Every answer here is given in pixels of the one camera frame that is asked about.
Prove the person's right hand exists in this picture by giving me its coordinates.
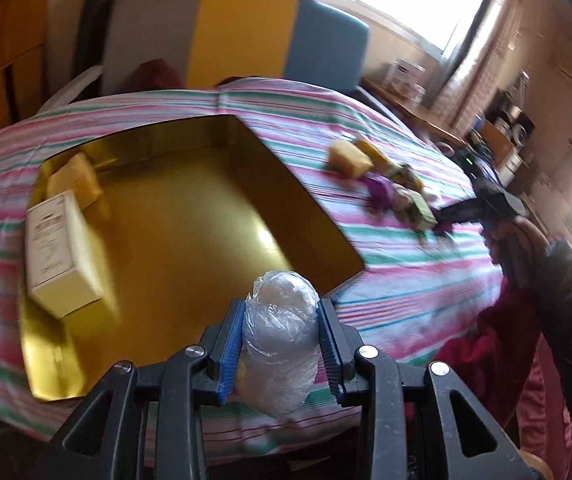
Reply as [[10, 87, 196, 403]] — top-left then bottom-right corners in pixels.
[[483, 217, 549, 286]]

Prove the red garment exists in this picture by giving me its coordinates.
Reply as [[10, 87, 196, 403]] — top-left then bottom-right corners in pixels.
[[436, 280, 572, 473]]

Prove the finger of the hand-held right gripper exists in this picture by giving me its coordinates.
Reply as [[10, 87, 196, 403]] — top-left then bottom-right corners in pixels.
[[435, 199, 487, 228]]

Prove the tall cream carton box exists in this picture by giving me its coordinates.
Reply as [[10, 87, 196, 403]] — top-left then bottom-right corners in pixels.
[[24, 190, 106, 320]]

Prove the pink patterned curtain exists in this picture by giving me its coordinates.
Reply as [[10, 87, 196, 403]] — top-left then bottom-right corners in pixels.
[[436, 0, 532, 131]]

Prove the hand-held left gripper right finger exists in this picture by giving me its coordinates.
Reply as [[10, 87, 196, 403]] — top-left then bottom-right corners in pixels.
[[316, 297, 537, 480]]

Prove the yellow sponge cake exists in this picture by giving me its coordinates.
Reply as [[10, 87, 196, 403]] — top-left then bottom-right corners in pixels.
[[328, 140, 373, 180], [46, 152, 104, 211]]

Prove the plastic-wrapped white bundle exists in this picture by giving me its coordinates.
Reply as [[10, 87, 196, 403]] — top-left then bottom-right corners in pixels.
[[236, 270, 321, 418]]

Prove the wooden desk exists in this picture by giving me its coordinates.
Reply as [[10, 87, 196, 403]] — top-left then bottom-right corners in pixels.
[[361, 77, 467, 146]]

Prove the grey yellow blue chair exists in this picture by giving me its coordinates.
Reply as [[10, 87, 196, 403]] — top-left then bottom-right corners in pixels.
[[103, 0, 371, 98]]

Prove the striped tablecloth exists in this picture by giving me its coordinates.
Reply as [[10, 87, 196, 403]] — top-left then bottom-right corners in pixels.
[[0, 77, 507, 453]]

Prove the cluttered shelf cabinet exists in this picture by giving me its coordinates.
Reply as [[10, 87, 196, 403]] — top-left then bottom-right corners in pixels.
[[466, 72, 537, 171]]

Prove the small dark yellow wrapper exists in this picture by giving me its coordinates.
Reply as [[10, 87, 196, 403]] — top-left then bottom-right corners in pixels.
[[391, 164, 424, 193]]

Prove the gold metal tray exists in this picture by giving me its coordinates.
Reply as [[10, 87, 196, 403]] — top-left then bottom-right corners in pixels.
[[18, 115, 367, 403]]

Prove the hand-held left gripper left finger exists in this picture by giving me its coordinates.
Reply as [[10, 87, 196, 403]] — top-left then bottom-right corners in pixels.
[[36, 299, 247, 480]]

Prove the dark red cushion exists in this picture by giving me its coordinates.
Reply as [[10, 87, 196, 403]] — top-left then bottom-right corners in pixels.
[[133, 59, 184, 92]]

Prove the black rolled mat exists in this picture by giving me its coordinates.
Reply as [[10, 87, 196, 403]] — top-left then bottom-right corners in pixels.
[[73, 0, 124, 76]]

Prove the white printed box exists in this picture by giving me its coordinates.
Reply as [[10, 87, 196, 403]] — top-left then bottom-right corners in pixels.
[[386, 57, 427, 93]]

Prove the brown snack bar wrapper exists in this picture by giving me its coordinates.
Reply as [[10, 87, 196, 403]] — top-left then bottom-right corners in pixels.
[[356, 137, 397, 173]]

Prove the green and white box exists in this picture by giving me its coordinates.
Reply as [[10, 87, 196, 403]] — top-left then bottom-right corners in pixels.
[[408, 195, 439, 231]]

